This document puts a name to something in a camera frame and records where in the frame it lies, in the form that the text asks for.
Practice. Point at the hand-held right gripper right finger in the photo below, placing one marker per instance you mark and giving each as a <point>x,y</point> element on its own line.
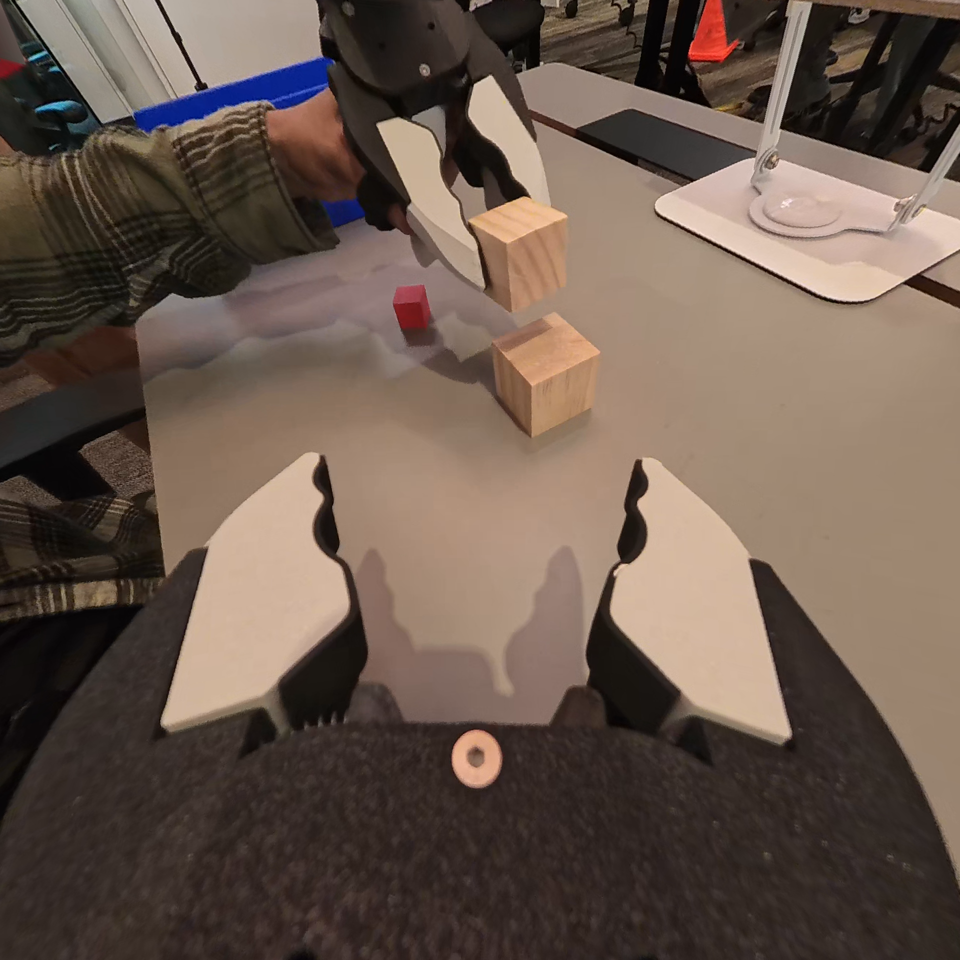
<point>697,630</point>

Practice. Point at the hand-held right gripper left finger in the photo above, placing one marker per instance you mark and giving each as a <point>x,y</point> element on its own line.
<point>255,615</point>

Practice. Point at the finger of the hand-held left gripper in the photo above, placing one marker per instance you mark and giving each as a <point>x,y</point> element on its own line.
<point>420,172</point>
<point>506,135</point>

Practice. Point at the medium plain wooden cube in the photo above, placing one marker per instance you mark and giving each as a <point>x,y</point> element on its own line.
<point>521,251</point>

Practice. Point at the red wooden cube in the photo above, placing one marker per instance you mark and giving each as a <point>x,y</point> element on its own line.
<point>411,307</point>

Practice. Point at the blue plastic bin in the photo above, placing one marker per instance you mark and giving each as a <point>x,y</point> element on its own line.
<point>240,94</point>

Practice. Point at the large plain wooden cube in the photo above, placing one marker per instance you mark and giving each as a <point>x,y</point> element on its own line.
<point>551,382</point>

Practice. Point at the person's left forearm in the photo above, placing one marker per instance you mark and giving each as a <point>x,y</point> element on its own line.
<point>112,217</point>

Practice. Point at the person's left hand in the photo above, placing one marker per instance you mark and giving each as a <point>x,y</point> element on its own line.
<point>315,150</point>

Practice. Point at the person's plaid shirt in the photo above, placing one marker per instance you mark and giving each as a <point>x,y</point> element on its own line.
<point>75,555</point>

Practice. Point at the black tripod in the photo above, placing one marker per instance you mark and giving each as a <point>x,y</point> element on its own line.
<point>180,45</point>

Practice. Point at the orange traffic cone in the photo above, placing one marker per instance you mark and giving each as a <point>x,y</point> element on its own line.
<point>712,37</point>

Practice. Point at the black chair armrest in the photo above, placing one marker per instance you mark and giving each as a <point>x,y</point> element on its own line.
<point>60,427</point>

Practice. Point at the white document stand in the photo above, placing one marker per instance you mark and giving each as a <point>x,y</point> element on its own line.
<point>817,240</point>

